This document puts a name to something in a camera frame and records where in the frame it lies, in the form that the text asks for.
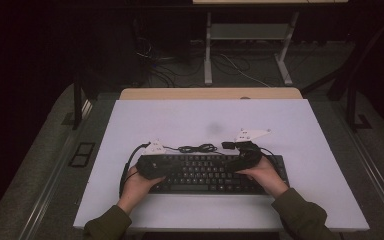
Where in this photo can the person's left hand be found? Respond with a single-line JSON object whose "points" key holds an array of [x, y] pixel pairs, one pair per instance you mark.
{"points": [[135, 190]]}

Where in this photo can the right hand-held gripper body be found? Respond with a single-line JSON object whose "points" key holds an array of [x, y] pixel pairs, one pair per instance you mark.
{"points": [[250, 156]]}

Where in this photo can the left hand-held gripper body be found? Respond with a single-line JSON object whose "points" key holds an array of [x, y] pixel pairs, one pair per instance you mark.
{"points": [[150, 166]]}

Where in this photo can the person's right hand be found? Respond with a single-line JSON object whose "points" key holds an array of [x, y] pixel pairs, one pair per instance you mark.
{"points": [[266, 176]]}

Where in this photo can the black metal stand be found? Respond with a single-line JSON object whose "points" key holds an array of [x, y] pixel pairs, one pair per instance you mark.
{"points": [[77, 106], [350, 100]]}

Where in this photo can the desk with white metal legs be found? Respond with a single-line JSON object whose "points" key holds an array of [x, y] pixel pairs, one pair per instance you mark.
{"points": [[207, 66]]}

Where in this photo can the black keyboard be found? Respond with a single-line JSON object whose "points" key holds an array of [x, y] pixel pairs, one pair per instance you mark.
{"points": [[200, 173]]}

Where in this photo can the black floor socket frame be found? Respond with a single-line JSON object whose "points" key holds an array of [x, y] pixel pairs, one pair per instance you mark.
{"points": [[81, 155]]}

